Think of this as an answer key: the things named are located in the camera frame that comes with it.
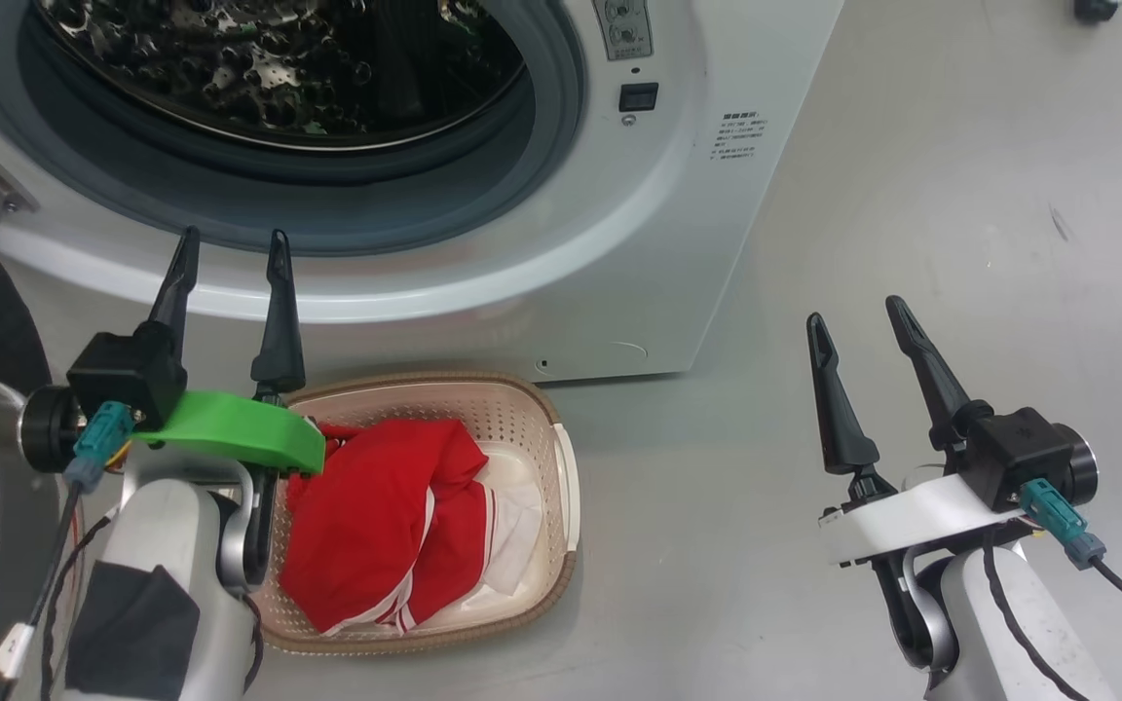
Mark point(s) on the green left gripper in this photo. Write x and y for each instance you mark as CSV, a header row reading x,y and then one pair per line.
x,y
240,428

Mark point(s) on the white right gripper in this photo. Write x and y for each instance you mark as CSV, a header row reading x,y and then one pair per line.
x,y
912,521

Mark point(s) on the red basketball jersey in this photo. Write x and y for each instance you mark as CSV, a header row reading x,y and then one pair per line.
x,y
366,526

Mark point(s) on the white front-load washing machine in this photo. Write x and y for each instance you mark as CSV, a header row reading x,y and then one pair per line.
x,y
619,243

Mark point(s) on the cream perforated laundry basket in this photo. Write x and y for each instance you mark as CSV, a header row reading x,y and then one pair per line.
x,y
522,409

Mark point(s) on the white printed text sticker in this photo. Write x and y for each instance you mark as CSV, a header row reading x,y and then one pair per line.
x,y
738,136

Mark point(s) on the small black floor object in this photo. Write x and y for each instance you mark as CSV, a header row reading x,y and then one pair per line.
x,y
1097,8

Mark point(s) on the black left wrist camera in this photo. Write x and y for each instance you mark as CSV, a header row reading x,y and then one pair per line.
x,y
123,375

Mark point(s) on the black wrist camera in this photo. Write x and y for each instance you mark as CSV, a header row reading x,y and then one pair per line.
x,y
123,375
1019,453

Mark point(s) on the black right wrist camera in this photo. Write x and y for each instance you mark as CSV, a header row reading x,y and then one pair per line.
x,y
1019,453

